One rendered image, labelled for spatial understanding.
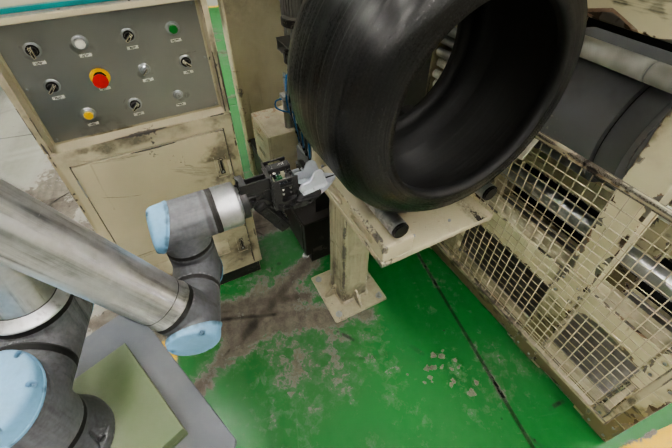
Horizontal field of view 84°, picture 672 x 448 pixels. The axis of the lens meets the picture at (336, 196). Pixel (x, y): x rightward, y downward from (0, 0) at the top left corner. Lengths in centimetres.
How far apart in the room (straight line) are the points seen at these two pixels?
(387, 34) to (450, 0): 10
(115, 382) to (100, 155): 67
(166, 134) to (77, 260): 81
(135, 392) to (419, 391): 104
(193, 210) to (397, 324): 126
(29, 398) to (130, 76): 86
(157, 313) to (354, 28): 54
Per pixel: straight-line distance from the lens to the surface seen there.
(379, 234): 93
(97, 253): 62
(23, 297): 89
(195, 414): 105
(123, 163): 140
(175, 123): 135
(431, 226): 105
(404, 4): 61
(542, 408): 181
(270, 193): 76
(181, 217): 72
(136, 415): 105
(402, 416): 164
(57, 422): 92
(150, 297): 66
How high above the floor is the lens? 155
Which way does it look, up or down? 43 degrees down
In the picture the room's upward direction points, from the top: straight up
